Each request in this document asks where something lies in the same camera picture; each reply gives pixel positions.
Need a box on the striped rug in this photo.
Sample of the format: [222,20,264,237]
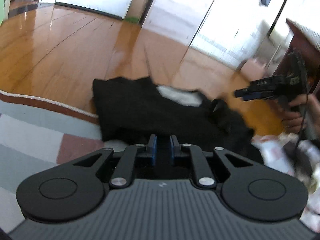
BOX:
[0,89,130,233]

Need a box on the dark wooden dresser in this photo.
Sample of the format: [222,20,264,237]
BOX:
[275,19,320,95]

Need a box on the person's right hand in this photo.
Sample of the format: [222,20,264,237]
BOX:
[281,94,313,134]

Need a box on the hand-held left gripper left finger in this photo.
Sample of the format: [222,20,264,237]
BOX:
[73,134,158,189]

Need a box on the cartoon printed cloth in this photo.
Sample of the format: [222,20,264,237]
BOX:
[251,132,320,215]

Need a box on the white drawer cabinet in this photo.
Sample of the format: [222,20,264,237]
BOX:
[141,0,293,69]

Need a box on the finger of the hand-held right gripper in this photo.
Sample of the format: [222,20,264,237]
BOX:
[241,92,267,102]
[234,87,253,97]

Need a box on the cardboard box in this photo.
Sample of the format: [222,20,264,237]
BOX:
[126,0,153,22]

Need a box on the black shirt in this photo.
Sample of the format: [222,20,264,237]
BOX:
[92,76,265,165]

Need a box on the green door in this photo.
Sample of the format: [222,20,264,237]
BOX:
[0,0,12,24]

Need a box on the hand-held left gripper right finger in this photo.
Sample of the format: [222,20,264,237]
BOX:
[170,134,254,189]

